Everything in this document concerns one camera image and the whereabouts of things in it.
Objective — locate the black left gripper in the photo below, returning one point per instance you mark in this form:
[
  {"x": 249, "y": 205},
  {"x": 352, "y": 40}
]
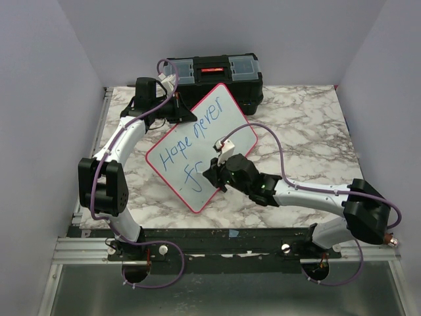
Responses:
[{"x": 181, "y": 112}]

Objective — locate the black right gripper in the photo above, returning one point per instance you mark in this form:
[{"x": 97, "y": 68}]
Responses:
[{"x": 214, "y": 172}]

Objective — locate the pink-framed whiteboard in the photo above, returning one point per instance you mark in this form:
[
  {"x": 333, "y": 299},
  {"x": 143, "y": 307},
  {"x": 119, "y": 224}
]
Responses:
[{"x": 182, "y": 155}]

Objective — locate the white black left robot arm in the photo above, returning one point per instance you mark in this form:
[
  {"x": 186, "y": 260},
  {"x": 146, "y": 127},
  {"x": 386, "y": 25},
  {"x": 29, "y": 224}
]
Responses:
[{"x": 102, "y": 184}]

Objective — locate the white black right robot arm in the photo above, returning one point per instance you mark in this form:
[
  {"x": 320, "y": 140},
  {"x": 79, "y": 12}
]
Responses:
[{"x": 361, "y": 211}]

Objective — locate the black plastic toolbox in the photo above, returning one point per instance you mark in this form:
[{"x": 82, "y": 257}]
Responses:
[{"x": 241, "y": 74}]

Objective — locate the copper brass fitting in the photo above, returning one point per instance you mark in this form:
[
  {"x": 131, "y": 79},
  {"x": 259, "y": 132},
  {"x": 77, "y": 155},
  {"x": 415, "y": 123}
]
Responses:
[{"x": 390, "y": 240}]

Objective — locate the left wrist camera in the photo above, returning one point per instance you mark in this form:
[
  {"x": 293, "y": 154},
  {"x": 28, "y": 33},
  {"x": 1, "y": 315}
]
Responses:
[{"x": 168, "y": 82}]

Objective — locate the black mounting rail base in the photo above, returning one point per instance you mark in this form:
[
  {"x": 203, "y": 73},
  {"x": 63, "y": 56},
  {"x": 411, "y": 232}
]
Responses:
[{"x": 168, "y": 251}]

